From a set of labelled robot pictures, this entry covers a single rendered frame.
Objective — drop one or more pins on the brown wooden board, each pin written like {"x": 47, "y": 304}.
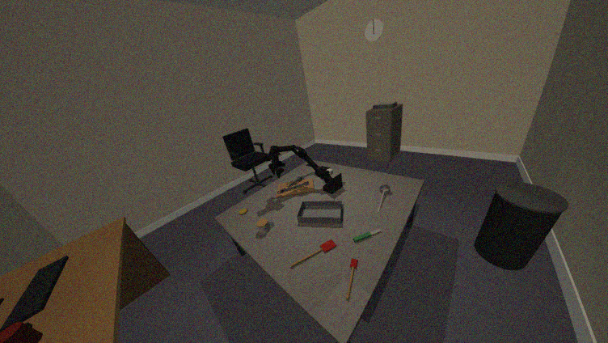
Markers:
{"x": 309, "y": 188}

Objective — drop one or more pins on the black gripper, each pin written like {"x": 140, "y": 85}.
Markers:
{"x": 275, "y": 165}

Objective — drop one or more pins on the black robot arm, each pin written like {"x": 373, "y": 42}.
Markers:
{"x": 274, "y": 152}

